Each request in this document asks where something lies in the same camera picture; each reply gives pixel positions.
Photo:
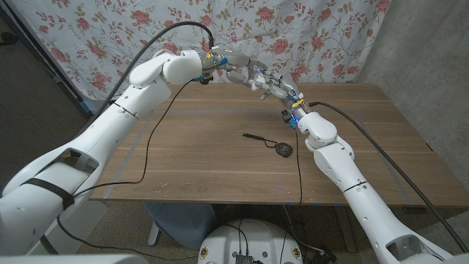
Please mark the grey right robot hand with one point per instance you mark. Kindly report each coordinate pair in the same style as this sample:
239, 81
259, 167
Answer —
291, 95

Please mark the grey table leg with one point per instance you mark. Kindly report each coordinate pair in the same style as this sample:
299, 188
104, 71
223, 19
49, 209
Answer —
344, 227

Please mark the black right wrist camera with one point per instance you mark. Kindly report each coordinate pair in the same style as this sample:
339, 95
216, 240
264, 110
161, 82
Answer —
286, 116

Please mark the white robot torso base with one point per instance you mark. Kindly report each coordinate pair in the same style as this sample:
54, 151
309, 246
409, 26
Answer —
256, 242

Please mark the black power adapter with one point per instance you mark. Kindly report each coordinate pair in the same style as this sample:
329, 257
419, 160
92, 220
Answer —
324, 257

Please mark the floral backdrop cloth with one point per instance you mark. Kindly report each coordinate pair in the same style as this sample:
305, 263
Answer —
311, 36

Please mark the white AirPods case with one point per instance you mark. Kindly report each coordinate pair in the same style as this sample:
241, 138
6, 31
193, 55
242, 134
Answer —
255, 86

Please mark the blue-grey chair under table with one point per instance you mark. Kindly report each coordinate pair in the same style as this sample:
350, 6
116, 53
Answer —
183, 223

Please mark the black under-table bracket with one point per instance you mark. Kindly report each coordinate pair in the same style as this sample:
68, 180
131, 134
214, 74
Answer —
414, 210

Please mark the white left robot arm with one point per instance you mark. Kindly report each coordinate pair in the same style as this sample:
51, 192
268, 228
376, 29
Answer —
102, 135

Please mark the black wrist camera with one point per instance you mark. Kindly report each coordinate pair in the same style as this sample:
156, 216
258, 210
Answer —
286, 116
207, 78

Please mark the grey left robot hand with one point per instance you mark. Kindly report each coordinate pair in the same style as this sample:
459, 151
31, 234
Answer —
238, 62

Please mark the white table leg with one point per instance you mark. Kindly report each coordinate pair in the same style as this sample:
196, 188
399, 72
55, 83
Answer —
154, 234

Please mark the white robot head edge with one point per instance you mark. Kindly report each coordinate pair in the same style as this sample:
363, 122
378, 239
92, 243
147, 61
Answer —
73, 259

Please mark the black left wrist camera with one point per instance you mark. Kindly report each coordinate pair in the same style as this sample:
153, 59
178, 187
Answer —
207, 78

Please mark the black door frame strip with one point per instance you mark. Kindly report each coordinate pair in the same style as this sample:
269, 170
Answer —
44, 55

